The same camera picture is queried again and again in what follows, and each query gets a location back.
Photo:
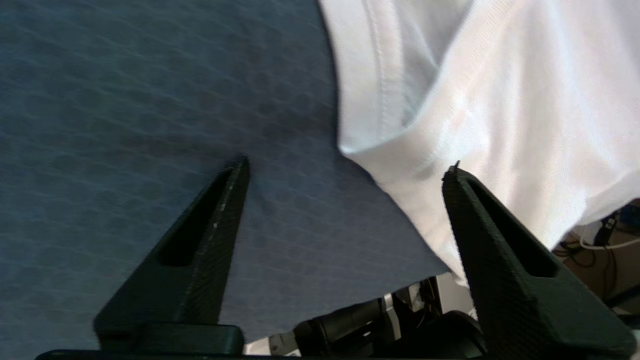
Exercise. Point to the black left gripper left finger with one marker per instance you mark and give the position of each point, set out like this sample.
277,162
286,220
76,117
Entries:
175,290

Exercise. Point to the white t-shirt blue print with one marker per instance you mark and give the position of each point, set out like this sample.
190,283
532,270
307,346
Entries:
475,100

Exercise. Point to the blue bed with headboard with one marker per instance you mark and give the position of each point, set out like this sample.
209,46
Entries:
125,125

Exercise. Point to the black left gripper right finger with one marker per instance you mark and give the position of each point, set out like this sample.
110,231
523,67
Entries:
530,300

